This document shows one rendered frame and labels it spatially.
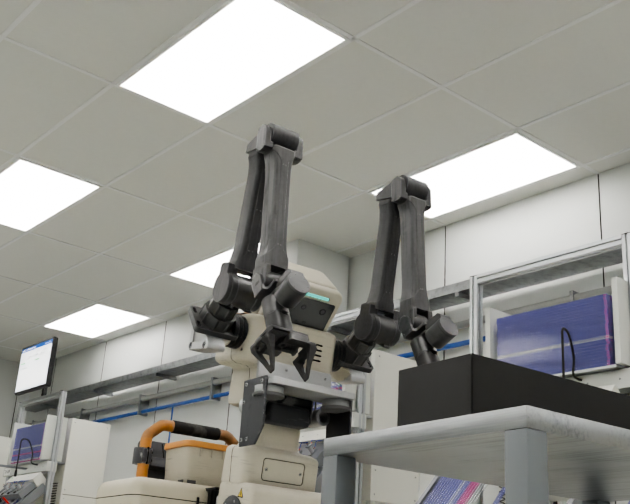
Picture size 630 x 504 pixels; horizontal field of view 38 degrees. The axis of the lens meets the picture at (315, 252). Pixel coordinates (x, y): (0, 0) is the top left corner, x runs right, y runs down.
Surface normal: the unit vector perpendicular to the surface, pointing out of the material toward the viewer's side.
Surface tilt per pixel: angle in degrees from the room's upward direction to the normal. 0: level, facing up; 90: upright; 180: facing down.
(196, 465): 92
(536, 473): 90
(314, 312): 132
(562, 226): 90
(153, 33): 180
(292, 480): 98
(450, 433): 90
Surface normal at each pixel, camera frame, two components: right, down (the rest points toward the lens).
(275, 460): 0.57, -0.12
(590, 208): -0.76, -0.27
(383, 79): -0.06, 0.93
